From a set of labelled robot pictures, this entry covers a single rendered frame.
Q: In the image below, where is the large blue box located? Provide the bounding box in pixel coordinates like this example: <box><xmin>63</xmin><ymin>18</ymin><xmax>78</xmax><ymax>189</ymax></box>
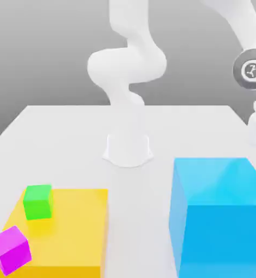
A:
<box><xmin>168</xmin><ymin>157</ymin><xmax>256</xmax><ymax>278</ymax></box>

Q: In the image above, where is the small green cube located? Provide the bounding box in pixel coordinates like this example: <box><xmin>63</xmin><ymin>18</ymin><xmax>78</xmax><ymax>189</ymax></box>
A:
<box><xmin>22</xmin><ymin>184</ymin><xmax>54</xmax><ymax>221</ymax></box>

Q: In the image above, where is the large yellow box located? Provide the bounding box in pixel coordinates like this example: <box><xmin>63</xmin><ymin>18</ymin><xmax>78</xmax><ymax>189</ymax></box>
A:
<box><xmin>0</xmin><ymin>188</ymin><xmax>109</xmax><ymax>278</ymax></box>

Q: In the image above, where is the small magenta cube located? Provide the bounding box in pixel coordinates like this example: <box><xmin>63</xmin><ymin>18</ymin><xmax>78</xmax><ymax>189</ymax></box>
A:
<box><xmin>0</xmin><ymin>225</ymin><xmax>33</xmax><ymax>277</ymax></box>

